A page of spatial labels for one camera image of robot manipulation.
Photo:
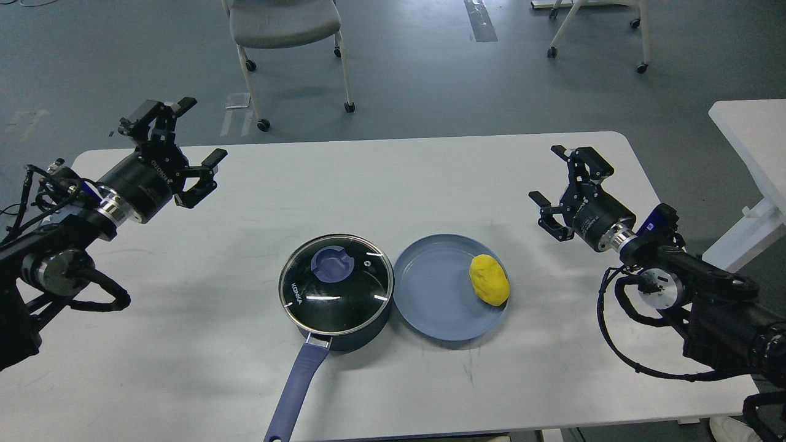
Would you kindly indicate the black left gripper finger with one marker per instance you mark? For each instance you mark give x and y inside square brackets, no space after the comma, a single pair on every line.
[193,184]
[153,121]

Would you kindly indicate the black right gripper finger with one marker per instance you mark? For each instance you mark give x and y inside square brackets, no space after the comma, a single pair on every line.
[547,221]
[584,164]

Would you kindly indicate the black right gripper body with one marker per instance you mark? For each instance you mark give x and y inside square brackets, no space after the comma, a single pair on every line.
[592,214]

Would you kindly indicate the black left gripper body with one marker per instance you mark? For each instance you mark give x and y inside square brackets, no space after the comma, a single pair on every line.
[146,180]

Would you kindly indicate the glass lid with blue knob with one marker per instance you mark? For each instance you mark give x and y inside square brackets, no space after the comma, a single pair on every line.
[336,284]

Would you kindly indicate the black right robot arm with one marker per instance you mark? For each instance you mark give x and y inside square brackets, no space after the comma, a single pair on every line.
[659,284]

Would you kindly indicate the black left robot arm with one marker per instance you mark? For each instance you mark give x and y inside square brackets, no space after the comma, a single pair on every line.
[45,266]

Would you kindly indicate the grey chair with white legs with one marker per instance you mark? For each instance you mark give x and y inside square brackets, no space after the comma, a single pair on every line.
[267,25]

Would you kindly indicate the blue round plate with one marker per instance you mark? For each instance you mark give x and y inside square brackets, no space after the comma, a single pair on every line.
[434,293]

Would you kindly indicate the white wheeled chair base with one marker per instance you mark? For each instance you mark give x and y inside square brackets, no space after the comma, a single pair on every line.
[620,26]

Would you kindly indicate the white shoe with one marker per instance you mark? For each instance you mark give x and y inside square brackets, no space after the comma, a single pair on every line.
[728,429]

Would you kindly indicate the dark pot with blue handle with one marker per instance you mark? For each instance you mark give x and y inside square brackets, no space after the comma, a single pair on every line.
[314,351]

